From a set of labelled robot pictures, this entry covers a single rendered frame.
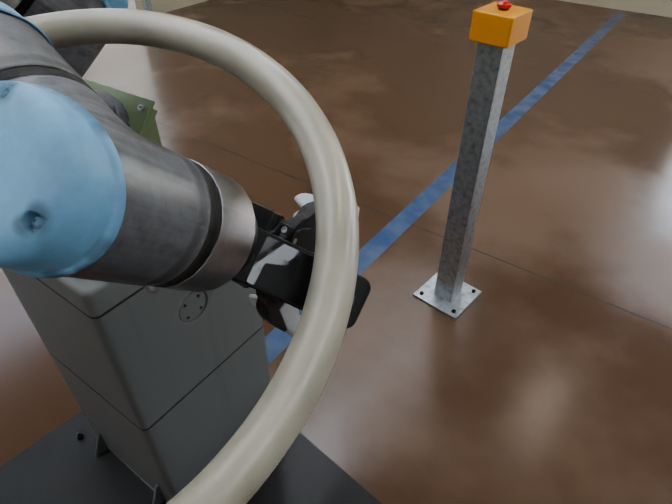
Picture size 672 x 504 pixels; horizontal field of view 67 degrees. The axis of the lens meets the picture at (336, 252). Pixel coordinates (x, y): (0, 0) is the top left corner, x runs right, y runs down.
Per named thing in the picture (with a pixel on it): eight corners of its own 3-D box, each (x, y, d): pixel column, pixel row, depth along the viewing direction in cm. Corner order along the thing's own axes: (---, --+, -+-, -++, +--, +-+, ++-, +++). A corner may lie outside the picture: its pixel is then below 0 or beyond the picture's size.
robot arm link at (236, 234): (244, 183, 32) (181, 319, 33) (281, 201, 37) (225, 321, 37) (150, 140, 36) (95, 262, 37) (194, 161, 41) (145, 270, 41)
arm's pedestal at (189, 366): (71, 441, 157) (-69, 218, 103) (194, 340, 188) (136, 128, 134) (179, 543, 135) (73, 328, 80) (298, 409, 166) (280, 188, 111)
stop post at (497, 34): (481, 293, 207) (555, 6, 138) (455, 320, 196) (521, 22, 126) (440, 271, 217) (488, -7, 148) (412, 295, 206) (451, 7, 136)
